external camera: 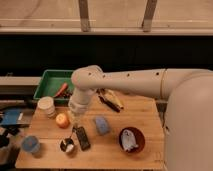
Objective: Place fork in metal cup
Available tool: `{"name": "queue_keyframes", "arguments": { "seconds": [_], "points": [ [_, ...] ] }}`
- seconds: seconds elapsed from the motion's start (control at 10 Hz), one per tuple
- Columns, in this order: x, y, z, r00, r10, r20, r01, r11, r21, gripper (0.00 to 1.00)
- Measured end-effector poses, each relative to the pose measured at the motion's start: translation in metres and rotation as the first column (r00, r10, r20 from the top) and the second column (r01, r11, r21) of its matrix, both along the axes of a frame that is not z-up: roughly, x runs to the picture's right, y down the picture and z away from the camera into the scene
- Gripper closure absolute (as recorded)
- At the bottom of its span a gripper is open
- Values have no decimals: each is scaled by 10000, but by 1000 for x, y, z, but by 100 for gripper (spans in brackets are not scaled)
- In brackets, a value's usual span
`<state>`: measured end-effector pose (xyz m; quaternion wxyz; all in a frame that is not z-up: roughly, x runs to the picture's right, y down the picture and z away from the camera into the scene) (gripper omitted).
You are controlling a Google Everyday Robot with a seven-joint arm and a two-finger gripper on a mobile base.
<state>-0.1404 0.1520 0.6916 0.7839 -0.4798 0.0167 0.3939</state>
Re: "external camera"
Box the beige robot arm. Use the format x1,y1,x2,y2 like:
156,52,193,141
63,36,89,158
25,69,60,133
68,65,213,171

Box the blue plastic cup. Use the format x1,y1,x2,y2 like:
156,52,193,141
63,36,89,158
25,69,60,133
21,136,40,154

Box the orange fruit toy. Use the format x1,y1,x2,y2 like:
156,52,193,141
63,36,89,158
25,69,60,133
56,113,70,129

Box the black remote control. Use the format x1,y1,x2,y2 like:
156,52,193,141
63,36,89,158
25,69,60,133
75,127,91,151

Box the blue sponge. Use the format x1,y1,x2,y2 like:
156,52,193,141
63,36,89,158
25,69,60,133
94,116,110,135

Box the white stacked plates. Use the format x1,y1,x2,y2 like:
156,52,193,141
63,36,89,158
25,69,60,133
37,96,56,118

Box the orange carrot toy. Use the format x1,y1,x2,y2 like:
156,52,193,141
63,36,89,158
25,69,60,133
53,83,68,98

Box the green plastic tray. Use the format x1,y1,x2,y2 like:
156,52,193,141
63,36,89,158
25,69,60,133
34,69,74,103

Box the white crumpled cloth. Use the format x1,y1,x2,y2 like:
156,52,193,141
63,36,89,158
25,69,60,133
121,129,139,152

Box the blue box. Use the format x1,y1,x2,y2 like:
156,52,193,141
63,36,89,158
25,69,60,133
0,109,23,126

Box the dark red bowl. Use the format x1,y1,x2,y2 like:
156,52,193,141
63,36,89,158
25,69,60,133
119,127,145,154

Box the left metal window post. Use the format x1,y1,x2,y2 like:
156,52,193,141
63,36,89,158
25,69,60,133
78,0,90,32

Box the metal window post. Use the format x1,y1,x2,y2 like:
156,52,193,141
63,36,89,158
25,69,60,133
142,0,157,32
78,0,90,32

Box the right metal window post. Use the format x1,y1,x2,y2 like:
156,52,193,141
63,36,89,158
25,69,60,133
142,0,157,32

